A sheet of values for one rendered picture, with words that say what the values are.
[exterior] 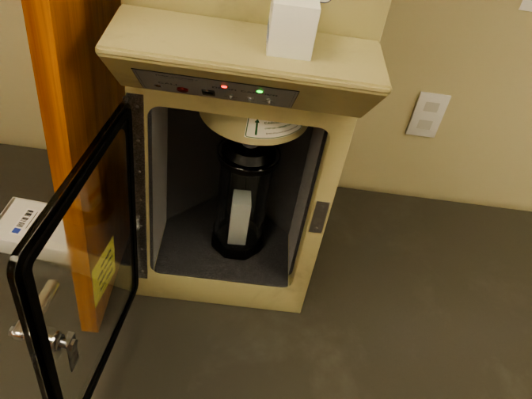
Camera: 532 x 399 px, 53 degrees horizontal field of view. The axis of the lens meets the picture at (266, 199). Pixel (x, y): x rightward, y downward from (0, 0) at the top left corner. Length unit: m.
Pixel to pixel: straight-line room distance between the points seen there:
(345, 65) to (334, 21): 0.08
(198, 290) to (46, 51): 0.55
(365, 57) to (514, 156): 0.84
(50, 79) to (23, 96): 0.71
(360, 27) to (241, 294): 0.55
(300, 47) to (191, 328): 0.59
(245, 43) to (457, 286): 0.78
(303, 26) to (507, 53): 0.74
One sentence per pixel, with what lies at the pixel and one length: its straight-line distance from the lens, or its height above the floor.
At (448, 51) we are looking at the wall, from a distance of 1.23.
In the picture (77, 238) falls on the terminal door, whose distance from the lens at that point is 0.67.
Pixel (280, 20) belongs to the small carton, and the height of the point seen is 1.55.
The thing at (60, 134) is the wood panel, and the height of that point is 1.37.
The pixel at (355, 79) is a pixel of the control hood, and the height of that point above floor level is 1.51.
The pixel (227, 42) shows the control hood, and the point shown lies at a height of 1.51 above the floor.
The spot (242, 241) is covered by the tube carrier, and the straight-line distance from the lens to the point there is 1.00.
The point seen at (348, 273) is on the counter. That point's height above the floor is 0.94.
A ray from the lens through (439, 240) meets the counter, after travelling 1.32.
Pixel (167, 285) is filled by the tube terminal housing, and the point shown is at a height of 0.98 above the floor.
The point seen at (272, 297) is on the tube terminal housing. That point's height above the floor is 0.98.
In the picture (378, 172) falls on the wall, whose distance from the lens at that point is 1.39.
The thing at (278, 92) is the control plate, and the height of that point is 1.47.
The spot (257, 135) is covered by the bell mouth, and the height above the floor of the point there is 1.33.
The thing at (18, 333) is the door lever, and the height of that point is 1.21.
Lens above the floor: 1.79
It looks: 42 degrees down
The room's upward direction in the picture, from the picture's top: 10 degrees clockwise
